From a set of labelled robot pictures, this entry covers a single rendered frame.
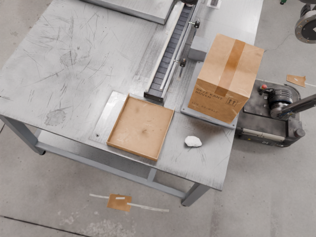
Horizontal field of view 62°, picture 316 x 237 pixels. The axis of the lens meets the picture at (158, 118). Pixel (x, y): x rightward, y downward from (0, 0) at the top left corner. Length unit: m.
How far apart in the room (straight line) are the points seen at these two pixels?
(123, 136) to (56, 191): 1.00
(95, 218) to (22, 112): 0.98
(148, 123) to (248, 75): 0.54
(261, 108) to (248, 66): 1.02
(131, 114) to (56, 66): 0.52
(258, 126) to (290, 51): 1.19
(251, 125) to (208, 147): 0.89
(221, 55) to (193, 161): 0.52
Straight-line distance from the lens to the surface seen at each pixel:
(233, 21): 1.92
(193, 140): 1.33
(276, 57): 3.05
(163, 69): 1.50
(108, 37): 1.71
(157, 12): 1.79
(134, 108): 1.41
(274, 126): 2.28
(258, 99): 2.32
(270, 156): 2.44
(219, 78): 1.22
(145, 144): 1.32
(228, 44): 1.36
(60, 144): 2.06
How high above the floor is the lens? 2.07
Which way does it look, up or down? 63 degrees down
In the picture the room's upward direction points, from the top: 9 degrees clockwise
